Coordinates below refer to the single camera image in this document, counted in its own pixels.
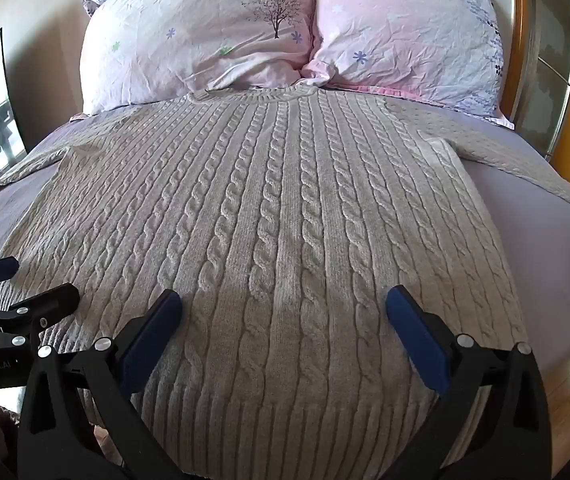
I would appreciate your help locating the wooden headboard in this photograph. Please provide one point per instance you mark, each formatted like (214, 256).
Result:
(555, 60)

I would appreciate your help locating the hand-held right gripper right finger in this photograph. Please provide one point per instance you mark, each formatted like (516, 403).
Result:
(417, 335)

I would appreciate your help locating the pink pillow with tree print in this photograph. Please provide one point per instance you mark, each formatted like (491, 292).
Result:
(200, 30)

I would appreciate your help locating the pink pillow with flower print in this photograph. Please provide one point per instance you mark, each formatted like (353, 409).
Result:
(405, 35)

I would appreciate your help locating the lilac bed sheet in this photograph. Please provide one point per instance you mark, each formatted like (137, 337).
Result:
(530, 220)

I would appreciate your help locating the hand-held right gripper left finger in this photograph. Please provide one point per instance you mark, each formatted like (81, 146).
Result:
(151, 327)

